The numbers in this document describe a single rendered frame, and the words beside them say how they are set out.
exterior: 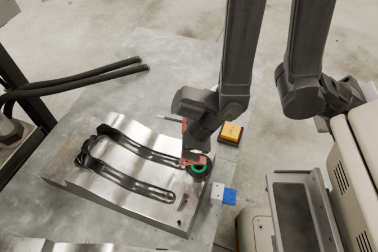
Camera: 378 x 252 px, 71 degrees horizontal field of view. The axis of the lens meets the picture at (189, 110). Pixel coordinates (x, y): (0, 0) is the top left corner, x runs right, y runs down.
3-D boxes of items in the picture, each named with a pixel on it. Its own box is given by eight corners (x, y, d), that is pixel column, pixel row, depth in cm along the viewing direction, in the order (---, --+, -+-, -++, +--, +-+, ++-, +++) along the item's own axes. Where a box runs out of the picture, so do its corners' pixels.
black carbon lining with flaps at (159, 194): (192, 163, 84) (190, 148, 77) (171, 212, 75) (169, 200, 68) (98, 132, 93) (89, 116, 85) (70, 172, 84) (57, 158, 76)
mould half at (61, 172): (215, 163, 92) (216, 142, 81) (188, 240, 77) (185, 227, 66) (91, 123, 104) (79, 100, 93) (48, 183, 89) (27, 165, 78)
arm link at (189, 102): (246, 110, 52) (242, 79, 57) (193, 92, 48) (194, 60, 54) (216, 139, 61) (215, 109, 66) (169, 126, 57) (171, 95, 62)
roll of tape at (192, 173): (189, 185, 78) (188, 180, 75) (182, 161, 82) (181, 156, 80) (215, 179, 79) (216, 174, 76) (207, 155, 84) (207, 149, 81)
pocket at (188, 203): (198, 202, 78) (198, 198, 75) (192, 220, 75) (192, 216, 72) (184, 197, 79) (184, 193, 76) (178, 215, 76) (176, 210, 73)
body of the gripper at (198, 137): (183, 149, 64) (197, 134, 59) (184, 115, 70) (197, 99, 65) (207, 155, 66) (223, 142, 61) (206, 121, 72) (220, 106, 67)
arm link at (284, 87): (343, 100, 51) (334, 81, 55) (310, 78, 47) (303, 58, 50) (302, 123, 57) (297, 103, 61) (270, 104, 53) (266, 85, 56)
